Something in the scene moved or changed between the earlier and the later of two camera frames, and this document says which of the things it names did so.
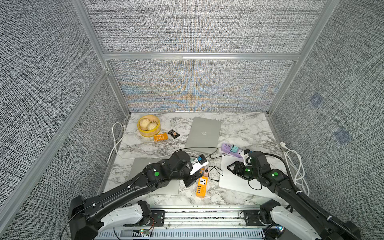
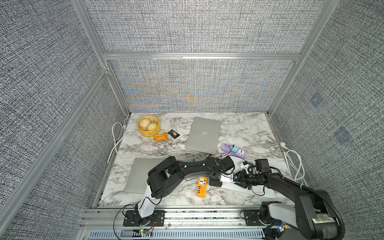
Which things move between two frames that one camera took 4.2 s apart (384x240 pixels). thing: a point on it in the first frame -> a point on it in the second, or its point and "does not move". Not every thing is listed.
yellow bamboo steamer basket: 149,126 does not move
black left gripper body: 185,175 -> 217,182
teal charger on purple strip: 234,149 does not move
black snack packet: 173,134 does not move
